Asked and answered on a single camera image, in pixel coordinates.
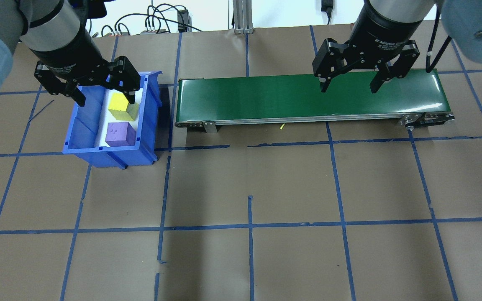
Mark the yellow foam block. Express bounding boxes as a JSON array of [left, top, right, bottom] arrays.
[[108, 92, 141, 122]]

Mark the purple foam block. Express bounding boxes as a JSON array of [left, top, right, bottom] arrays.
[[105, 122, 137, 148]]

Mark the white foam pad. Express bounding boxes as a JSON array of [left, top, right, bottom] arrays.
[[98, 86, 145, 148]]

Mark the green conveyor belt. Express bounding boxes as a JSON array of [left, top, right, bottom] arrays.
[[174, 68, 456, 133]]

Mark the blue plastic storage bin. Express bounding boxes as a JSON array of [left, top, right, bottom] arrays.
[[62, 70, 163, 169]]

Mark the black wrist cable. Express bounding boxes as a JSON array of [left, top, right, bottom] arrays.
[[425, 4, 453, 72]]

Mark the aluminium profile post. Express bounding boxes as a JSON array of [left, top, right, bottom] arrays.
[[233, 0, 254, 35]]

